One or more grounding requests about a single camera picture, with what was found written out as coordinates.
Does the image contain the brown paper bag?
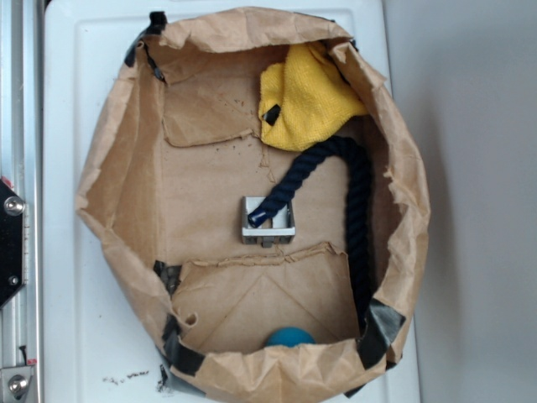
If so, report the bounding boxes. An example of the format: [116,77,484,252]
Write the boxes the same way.
[76,7,430,402]

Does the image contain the blue ball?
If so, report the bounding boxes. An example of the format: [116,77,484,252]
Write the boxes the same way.
[264,327,315,348]

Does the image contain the black mounting plate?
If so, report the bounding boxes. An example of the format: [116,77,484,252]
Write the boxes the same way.
[0,176,25,308]

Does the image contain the yellow microfiber cloth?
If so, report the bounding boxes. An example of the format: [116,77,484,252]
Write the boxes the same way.
[258,42,368,152]

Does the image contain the aluminium frame rail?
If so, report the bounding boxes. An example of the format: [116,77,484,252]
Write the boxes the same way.
[1,1,46,402]

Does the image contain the grey metal square bracket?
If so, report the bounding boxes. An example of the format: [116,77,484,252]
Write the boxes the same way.
[241,196,296,248]

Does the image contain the dark blue twisted rope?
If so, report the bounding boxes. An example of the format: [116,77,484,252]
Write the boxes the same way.
[247,133,375,337]

